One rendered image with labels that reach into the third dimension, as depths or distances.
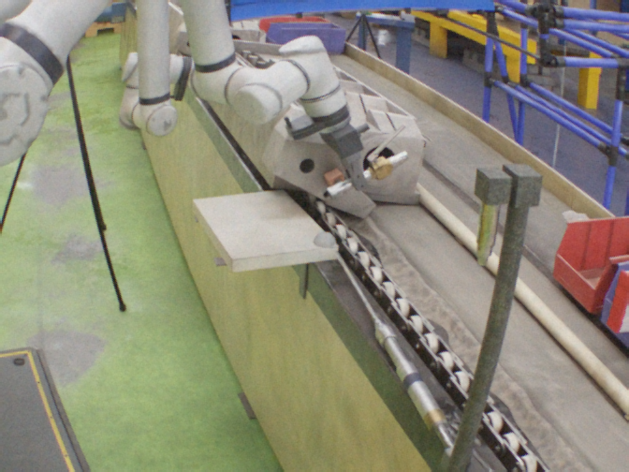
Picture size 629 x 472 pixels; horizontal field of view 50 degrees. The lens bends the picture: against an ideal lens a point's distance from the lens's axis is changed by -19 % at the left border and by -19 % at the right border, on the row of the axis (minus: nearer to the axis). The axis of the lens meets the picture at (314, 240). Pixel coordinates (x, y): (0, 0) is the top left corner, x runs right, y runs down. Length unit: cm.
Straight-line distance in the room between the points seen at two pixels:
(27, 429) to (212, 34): 103
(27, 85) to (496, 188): 61
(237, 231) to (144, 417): 92
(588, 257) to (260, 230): 73
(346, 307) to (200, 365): 124
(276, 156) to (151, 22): 50
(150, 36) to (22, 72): 93
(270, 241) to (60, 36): 76
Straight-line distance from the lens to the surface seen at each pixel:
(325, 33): 361
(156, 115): 194
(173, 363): 263
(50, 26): 106
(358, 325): 140
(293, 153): 170
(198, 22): 149
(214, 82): 155
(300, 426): 182
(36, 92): 103
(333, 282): 152
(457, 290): 159
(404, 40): 581
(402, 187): 192
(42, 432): 182
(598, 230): 171
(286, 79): 148
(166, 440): 228
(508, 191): 81
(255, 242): 159
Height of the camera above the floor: 148
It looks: 25 degrees down
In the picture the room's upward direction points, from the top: 4 degrees clockwise
